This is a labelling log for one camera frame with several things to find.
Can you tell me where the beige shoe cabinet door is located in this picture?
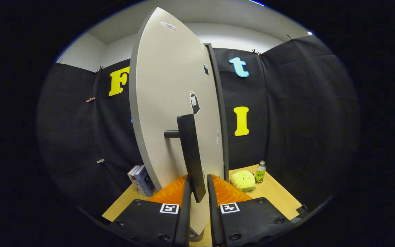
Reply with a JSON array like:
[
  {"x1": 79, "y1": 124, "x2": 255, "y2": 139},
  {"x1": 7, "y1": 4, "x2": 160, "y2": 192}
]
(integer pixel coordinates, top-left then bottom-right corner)
[{"x1": 129, "y1": 7, "x2": 225, "y2": 238}]

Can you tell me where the white book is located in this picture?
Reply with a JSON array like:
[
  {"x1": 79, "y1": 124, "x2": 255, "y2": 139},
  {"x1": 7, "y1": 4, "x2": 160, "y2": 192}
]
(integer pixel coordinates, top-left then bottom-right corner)
[{"x1": 128, "y1": 165, "x2": 142, "y2": 196}]

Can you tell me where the yellow plush toy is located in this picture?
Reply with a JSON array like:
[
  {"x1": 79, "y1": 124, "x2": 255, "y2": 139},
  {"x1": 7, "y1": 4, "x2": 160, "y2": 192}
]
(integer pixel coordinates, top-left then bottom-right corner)
[{"x1": 231, "y1": 170, "x2": 256, "y2": 192}]

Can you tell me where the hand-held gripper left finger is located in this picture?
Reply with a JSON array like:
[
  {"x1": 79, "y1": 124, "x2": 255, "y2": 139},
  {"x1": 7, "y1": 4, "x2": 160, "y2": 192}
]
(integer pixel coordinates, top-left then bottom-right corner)
[{"x1": 108, "y1": 174, "x2": 192, "y2": 247}]

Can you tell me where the green drink bottle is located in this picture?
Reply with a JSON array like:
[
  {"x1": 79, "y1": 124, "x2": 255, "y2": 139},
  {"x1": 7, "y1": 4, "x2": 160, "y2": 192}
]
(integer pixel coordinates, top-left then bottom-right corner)
[{"x1": 255, "y1": 160, "x2": 266, "y2": 185}]

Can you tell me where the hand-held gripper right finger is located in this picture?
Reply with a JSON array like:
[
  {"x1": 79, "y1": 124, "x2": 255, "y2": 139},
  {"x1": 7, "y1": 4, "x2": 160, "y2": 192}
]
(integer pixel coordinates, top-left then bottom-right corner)
[{"x1": 207, "y1": 174, "x2": 294, "y2": 247}]

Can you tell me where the black cabinet door handle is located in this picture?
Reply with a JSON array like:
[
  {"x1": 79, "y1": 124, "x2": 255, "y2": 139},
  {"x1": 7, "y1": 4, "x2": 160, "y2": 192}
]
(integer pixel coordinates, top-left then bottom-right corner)
[{"x1": 164, "y1": 114, "x2": 206, "y2": 203}]

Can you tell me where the grey shoe cabinet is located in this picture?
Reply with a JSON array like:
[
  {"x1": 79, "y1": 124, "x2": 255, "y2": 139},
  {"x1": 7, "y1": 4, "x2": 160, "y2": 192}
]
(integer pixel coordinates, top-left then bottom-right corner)
[{"x1": 204, "y1": 43, "x2": 230, "y2": 182}]

